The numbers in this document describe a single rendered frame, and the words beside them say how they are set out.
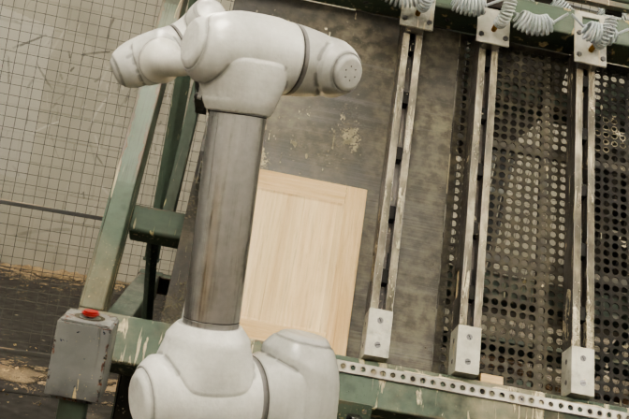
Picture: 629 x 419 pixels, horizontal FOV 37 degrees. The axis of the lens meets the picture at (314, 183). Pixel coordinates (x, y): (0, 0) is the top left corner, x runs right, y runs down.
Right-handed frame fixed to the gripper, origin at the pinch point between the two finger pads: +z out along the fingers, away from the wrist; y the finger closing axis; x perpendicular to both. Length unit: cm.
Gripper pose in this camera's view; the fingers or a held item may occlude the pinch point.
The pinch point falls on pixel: (201, 104)
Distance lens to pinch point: 252.8
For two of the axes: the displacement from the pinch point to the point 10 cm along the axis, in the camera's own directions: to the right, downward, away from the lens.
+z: -1.5, 4.5, 8.8
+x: 9.8, 1.9, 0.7
